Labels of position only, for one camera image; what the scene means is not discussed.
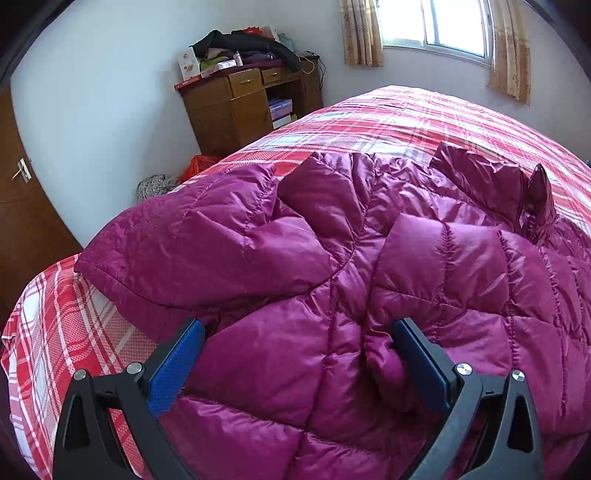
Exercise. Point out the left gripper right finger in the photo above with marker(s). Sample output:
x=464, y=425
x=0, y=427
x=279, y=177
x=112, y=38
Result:
x=509, y=446

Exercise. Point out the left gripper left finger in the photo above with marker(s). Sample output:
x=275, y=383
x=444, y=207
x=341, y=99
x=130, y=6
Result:
x=87, y=445

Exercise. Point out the magenta quilted down jacket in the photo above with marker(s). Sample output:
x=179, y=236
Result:
x=298, y=281

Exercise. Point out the black clothes pile on desk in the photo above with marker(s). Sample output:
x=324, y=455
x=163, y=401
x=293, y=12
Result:
x=242, y=42

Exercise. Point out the red plaid bed cover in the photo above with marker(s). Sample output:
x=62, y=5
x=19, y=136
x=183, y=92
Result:
x=60, y=322

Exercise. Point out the brown wooden door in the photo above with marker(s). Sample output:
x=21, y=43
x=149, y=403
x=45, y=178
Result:
x=33, y=236

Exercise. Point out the grey patterned cloth on floor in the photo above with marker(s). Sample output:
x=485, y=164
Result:
x=154, y=186

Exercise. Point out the red plastic bag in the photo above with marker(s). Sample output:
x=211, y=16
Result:
x=198, y=163

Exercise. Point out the wooden desk with drawers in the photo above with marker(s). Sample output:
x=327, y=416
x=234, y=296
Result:
x=230, y=109

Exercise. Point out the right beige curtain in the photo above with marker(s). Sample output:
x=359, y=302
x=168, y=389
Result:
x=511, y=62

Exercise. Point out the beige curtain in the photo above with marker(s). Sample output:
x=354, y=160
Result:
x=361, y=34
x=511, y=62

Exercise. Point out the boxes stacked in desk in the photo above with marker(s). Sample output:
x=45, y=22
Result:
x=281, y=112

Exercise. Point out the red flat box on desk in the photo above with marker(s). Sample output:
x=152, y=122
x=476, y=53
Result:
x=212, y=70

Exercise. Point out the white box on desk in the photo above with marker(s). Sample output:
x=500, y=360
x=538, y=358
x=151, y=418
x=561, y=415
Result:
x=189, y=64

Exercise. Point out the left beige curtain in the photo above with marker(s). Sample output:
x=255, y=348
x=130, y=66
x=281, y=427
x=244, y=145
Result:
x=361, y=34

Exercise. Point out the silver door handle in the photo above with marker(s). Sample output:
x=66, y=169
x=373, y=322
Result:
x=22, y=172

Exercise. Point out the window with metal frame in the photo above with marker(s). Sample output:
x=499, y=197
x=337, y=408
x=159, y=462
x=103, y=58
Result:
x=459, y=28

